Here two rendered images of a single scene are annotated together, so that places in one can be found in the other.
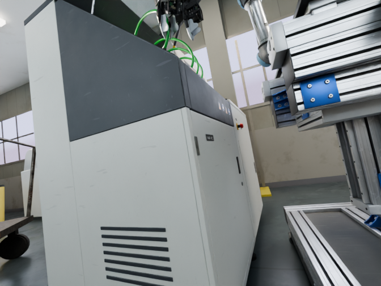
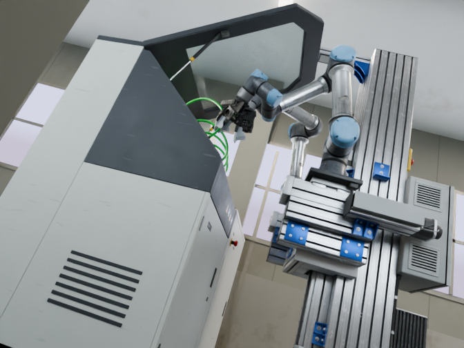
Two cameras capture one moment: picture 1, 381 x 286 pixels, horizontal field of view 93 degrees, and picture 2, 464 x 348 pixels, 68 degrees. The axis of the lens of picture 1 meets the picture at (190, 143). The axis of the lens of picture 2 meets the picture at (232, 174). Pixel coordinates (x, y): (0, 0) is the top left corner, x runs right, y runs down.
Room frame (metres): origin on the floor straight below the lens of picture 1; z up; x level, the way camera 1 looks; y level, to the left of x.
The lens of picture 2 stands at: (-0.75, 0.20, 0.34)
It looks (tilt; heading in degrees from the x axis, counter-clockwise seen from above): 23 degrees up; 348
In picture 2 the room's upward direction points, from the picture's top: 18 degrees clockwise
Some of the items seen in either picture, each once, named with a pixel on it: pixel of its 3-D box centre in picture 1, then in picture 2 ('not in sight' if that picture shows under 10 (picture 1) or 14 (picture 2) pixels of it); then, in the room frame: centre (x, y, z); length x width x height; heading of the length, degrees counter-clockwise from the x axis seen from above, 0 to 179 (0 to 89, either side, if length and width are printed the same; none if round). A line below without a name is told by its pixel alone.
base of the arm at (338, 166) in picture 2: not in sight; (331, 173); (0.52, -0.50, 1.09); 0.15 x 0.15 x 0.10
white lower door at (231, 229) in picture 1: (231, 193); (196, 291); (0.85, -0.15, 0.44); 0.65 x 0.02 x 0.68; 155
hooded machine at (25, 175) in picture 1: (47, 180); not in sight; (3.48, 2.83, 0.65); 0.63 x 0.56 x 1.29; 71
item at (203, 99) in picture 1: (212, 105); (221, 204); (0.86, -0.13, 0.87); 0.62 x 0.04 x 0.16; 155
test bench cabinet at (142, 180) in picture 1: (179, 206); (134, 284); (0.97, 0.11, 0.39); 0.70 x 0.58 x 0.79; 155
